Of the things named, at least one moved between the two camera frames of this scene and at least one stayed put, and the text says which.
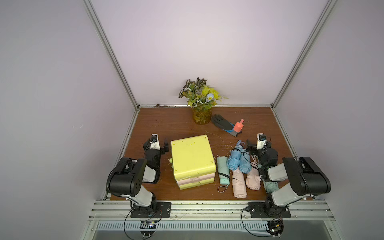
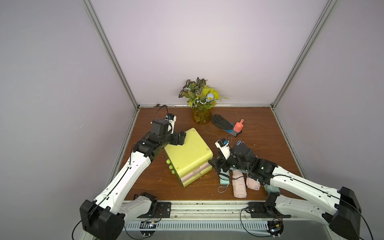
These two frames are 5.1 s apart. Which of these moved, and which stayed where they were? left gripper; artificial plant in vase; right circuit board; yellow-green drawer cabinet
Moved: left gripper; yellow-green drawer cabinet
Stayed: right circuit board; artificial plant in vase
